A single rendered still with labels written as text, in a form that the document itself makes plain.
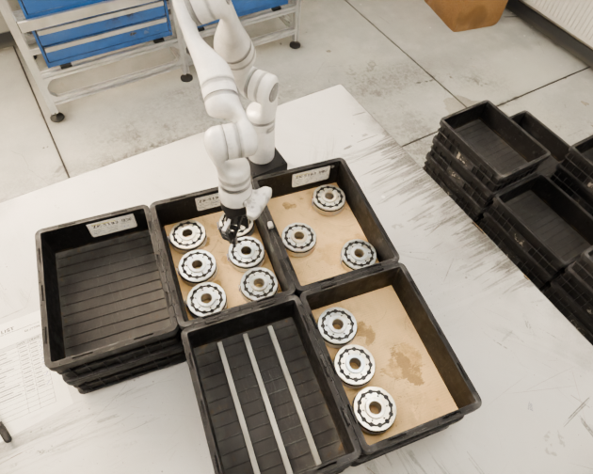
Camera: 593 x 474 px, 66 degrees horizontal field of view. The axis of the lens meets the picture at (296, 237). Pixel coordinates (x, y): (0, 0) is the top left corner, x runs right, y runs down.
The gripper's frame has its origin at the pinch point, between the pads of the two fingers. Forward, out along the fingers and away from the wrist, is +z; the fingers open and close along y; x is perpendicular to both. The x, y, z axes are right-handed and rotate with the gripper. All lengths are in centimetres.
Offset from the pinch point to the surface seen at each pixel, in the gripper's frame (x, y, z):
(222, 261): -5.5, 1.5, 17.2
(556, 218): 99, -106, 62
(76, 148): -148, -68, 100
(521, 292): 80, -37, 30
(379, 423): 49, 25, 14
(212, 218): -15.9, -10.4, 17.2
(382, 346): 44.2, 5.3, 17.3
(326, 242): 18.4, -18.2, 17.3
